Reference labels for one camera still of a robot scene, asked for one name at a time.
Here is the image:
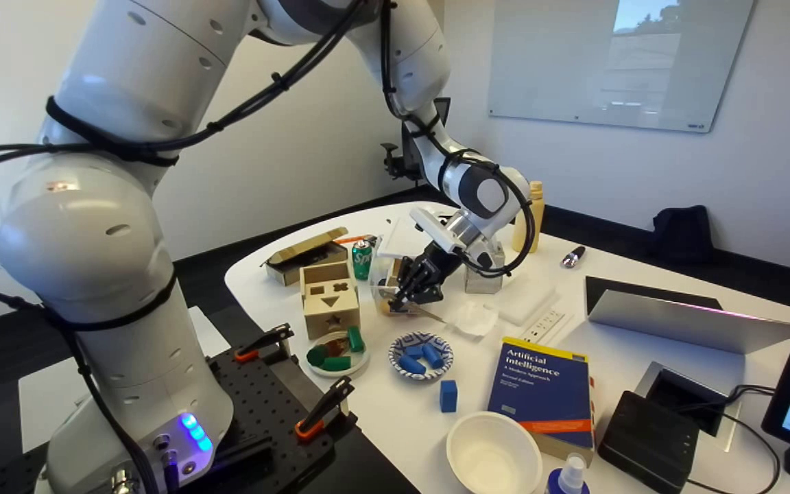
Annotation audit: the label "black marker pen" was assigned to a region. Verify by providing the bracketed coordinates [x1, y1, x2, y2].
[555, 244, 587, 271]

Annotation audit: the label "blue spray bottle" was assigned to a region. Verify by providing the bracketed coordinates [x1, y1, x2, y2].
[543, 452, 591, 494]

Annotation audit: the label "mustard yellow bottle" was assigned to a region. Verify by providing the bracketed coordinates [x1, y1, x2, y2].
[513, 178, 549, 255]

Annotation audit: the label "black bag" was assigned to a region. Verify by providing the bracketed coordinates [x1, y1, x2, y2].
[649, 203, 715, 270]

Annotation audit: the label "blue blocks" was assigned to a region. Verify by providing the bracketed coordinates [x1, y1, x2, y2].
[396, 341, 446, 374]

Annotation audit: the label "blue cube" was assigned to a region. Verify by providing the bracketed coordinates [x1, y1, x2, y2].
[435, 378, 461, 415]

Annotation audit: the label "wooden shape sorter box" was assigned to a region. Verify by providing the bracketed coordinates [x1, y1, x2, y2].
[298, 259, 362, 343]

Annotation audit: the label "white bowl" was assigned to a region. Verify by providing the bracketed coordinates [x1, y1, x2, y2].
[443, 409, 546, 494]

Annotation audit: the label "blue patterned bowl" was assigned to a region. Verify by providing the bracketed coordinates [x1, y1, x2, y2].
[385, 329, 454, 382]

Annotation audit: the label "wall whiteboard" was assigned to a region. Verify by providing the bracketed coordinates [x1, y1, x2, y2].
[484, 0, 758, 138]

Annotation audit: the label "black box device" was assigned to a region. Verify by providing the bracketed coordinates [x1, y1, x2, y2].
[594, 389, 702, 494]

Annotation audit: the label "blue book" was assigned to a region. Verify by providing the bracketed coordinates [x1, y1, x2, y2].
[484, 334, 594, 462]

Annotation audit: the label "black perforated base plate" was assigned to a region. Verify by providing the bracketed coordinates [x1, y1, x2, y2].
[173, 339, 417, 494]

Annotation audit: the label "green can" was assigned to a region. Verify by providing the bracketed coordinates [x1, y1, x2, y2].
[347, 241, 374, 285]

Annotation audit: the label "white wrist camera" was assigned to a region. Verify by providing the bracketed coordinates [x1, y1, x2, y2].
[407, 207, 461, 244]

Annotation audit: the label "white remote control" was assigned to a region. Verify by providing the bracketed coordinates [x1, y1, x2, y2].
[523, 304, 569, 347]

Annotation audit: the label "silver laptop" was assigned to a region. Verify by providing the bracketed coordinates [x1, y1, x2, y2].
[583, 288, 790, 356]

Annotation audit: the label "plate with green items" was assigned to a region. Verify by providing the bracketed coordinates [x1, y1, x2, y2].
[302, 329, 372, 382]

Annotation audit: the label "white napkin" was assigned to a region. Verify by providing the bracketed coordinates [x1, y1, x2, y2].
[446, 296, 501, 341]

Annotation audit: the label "clear plastic container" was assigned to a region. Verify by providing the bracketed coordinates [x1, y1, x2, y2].
[372, 255, 417, 315]

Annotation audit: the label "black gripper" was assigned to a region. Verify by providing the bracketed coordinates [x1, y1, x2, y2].
[385, 234, 468, 312]

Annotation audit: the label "white foam tray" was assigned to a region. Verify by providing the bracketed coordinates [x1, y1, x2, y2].
[495, 271, 561, 323]

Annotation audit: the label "black clamp orange handles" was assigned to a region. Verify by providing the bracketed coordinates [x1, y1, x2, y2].
[289, 374, 357, 446]
[230, 321, 295, 365]

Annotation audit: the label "black power cable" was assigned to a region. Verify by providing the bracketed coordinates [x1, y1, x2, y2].
[684, 382, 786, 494]

